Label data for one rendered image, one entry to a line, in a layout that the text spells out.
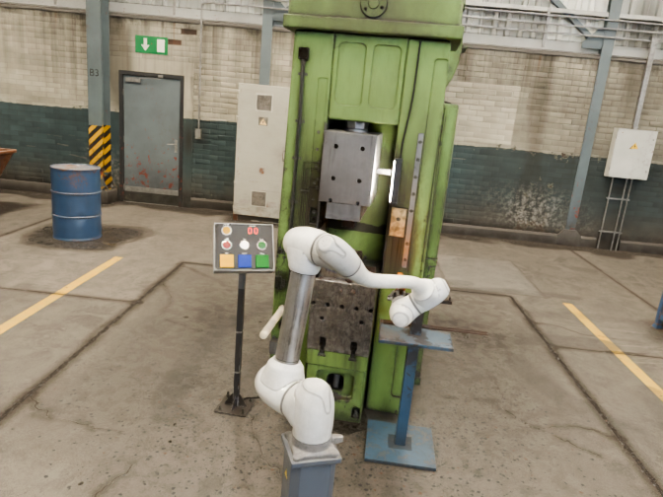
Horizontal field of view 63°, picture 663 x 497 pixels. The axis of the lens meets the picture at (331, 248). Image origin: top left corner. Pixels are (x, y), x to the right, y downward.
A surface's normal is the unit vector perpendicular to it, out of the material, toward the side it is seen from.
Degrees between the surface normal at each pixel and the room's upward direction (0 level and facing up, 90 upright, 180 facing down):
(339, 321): 90
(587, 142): 90
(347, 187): 90
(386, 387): 90
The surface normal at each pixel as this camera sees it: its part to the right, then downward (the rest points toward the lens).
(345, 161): -0.16, 0.24
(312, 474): 0.29, 0.27
